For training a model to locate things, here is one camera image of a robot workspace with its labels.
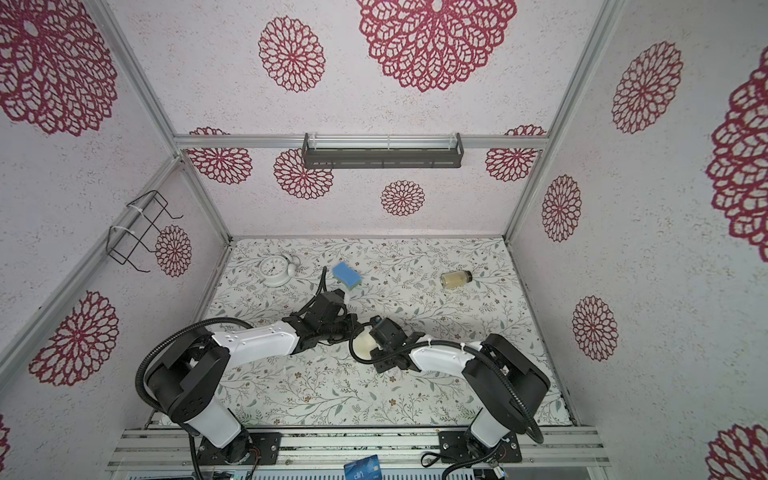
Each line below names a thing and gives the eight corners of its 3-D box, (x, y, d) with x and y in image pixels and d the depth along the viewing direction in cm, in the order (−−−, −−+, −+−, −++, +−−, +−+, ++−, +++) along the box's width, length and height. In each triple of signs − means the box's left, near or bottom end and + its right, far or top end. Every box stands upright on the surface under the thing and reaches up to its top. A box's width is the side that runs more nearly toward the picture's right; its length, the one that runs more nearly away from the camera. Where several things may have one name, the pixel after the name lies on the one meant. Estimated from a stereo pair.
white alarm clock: (259, 287, 107) (255, 280, 104) (267, 261, 115) (264, 254, 112) (294, 287, 107) (291, 280, 104) (300, 261, 115) (297, 254, 112)
